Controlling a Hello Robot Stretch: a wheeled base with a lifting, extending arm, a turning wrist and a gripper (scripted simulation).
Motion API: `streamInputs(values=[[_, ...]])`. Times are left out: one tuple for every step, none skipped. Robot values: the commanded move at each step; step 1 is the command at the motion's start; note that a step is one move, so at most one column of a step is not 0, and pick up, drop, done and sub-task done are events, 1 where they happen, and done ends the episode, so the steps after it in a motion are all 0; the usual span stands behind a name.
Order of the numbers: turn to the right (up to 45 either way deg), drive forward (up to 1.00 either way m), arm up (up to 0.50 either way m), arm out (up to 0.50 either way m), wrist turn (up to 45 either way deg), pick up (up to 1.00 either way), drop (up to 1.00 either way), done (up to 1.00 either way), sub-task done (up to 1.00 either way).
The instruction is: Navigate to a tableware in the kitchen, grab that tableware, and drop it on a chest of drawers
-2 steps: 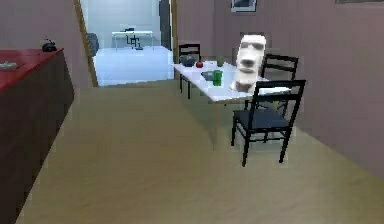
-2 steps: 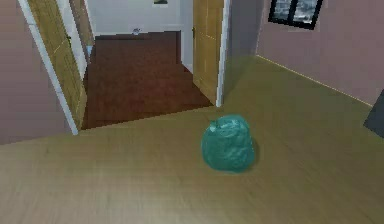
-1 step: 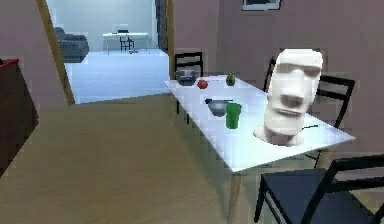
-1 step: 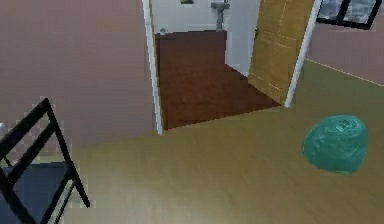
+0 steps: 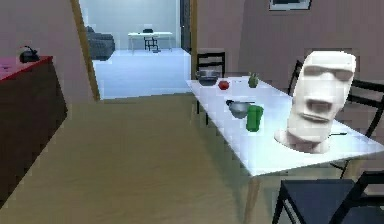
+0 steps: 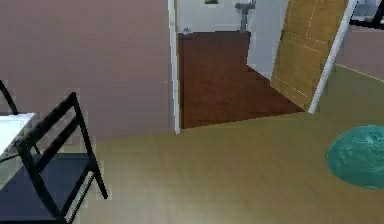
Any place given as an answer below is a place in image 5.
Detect dark chest of drawers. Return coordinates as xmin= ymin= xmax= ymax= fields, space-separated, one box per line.
xmin=0 ymin=55 xmax=69 ymax=208

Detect grey metal pot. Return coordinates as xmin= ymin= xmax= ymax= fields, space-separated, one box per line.
xmin=195 ymin=69 xmax=222 ymax=87

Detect grey metal pan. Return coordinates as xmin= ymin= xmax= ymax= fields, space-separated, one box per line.
xmin=225 ymin=99 xmax=256 ymax=120

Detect black dining chair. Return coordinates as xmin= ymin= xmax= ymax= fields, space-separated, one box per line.
xmin=287 ymin=59 xmax=384 ymax=180
xmin=271 ymin=170 xmax=384 ymax=224
xmin=195 ymin=51 xmax=227 ymax=126

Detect green bottle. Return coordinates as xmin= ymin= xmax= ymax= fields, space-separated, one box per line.
xmin=245 ymin=104 xmax=265 ymax=133

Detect black desk chair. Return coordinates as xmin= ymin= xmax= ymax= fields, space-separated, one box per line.
xmin=143 ymin=36 xmax=160 ymax=52

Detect white dining table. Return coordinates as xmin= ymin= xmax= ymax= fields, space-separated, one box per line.
xmin=185 ymin=75 xmax=384 ymax=224

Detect white desk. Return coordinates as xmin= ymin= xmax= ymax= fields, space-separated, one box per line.
xmin=127 ymin=31 xmax=174 ymax=54

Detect dark room door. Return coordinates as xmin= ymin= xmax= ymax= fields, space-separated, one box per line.
xmin=179 ymin=0 xmax=192 ymax=54

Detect dark grey sofa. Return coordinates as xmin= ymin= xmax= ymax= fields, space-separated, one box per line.
xmin=85 ymin=25 xmax=116 ymax=62

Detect white stone head statue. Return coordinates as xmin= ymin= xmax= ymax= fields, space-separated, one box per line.
xmin=274 ymin=50 xmax=357 ymax=155

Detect black kettle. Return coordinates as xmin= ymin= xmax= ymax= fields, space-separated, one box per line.
xmin=19 ymin=45 xmax=41 ymax=64

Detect framed wall picture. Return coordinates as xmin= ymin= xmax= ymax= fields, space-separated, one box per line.
xmin=268 ymin=0 xmax=313 ymax=12

